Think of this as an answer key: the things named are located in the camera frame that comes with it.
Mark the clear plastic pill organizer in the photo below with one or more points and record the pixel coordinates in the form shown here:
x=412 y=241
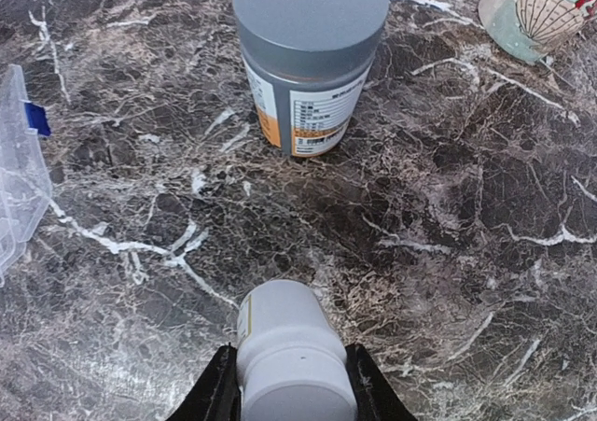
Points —
x=25 y=184

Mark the small white pill bottle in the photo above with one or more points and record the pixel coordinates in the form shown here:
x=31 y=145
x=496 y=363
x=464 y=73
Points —
x=291 y=364

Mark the orange pill bottle grey cap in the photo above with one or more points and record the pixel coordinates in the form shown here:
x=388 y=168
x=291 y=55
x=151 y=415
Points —
x=307 y=62

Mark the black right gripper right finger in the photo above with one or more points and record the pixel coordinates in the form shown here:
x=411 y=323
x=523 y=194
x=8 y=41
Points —
x=375 y=398

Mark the cream floral ceramic mug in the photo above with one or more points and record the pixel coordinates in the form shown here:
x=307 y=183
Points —
x=529 y=30

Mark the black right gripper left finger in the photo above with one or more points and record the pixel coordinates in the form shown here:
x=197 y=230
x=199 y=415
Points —
x=216 y=395

